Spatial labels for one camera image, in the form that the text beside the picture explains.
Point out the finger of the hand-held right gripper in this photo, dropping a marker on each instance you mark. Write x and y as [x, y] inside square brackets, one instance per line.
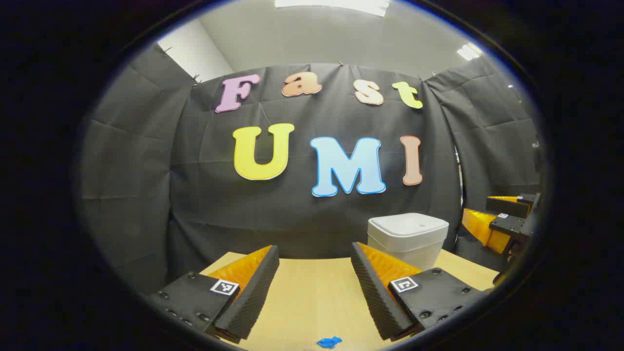
[509, 207]
[509, 225]

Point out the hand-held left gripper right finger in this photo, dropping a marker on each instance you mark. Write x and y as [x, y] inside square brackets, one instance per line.
[373, 287]

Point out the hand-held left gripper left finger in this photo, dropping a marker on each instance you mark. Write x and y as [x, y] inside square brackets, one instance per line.
[253, 287]

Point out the white desktop garbage bin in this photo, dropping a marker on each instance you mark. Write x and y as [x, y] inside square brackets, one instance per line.
[409, 236]

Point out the blue paper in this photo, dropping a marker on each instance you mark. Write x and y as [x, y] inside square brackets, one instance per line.
[329, 342]

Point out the wooden desktop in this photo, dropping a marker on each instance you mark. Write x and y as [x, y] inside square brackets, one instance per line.
[317, 297]

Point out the black backdrop cloth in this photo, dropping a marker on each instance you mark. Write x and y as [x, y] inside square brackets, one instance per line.
[204, 204]

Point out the ceiling light panel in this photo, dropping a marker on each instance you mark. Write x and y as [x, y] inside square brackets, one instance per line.
[469, 51]
[331, 5]

